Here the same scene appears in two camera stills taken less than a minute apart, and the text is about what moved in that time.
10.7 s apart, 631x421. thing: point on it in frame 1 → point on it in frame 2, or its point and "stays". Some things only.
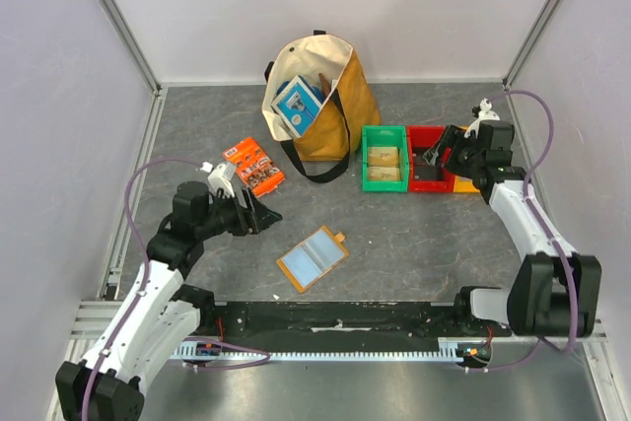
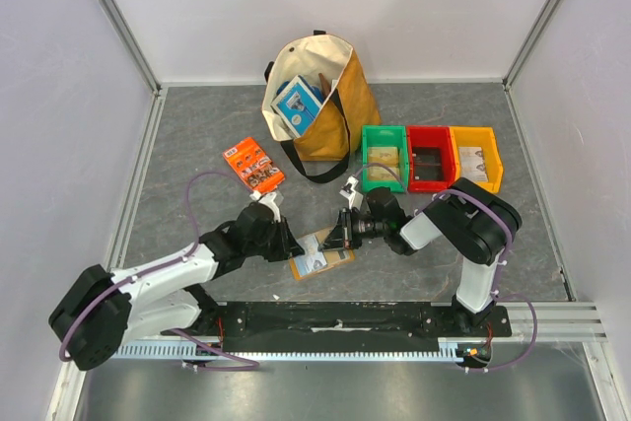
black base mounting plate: [400, 320] stays
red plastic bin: [422, 176] stays
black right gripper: [453, 154] → [346, 229]
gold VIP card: [385, 173] stays
